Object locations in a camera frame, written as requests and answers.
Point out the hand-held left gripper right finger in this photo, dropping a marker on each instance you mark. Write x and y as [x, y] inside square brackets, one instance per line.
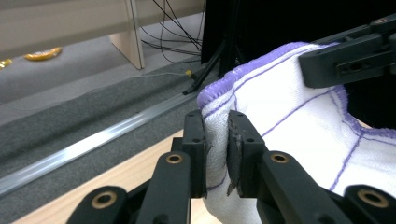
[246, 155]

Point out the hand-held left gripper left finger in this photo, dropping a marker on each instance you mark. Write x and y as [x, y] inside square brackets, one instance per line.
[195, 149]

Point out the white cloth with purple lines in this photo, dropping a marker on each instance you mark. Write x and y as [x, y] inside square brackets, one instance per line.
[295, 130]

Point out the small yellow floor tape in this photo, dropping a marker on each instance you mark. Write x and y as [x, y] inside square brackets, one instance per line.
[189, 73]

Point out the dark curtain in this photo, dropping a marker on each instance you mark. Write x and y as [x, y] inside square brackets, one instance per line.
[280, 21]

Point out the black metal stand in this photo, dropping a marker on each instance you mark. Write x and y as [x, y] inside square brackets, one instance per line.
[206, 71]

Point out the beige wooden bench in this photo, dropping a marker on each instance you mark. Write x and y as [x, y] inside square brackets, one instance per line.
[93, 18]

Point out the gold round object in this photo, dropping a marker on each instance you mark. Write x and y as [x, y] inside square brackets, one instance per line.
[43, 53]

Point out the small yellow object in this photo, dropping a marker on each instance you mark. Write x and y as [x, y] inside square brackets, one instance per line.
[5, 63]

